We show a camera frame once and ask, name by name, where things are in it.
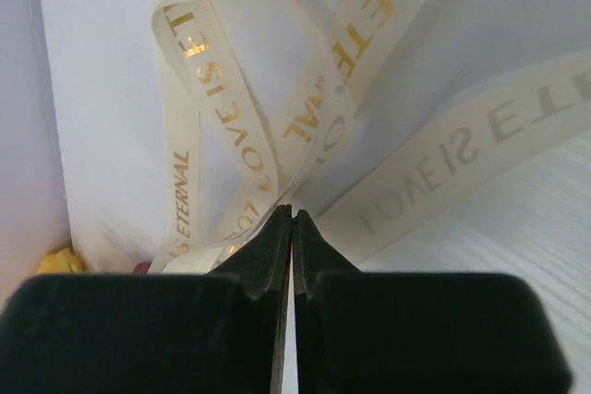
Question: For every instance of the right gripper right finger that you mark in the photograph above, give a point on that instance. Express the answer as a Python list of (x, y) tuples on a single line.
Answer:
[(417, 332)]

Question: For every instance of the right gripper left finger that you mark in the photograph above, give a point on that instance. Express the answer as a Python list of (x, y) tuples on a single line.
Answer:
[(218, 332)]

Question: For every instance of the artificial flower bunch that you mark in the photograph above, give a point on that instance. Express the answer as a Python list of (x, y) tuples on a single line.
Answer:
[(66, 260)]

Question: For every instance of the cream ribbon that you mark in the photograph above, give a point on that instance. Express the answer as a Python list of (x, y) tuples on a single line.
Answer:
[(201, 76)]

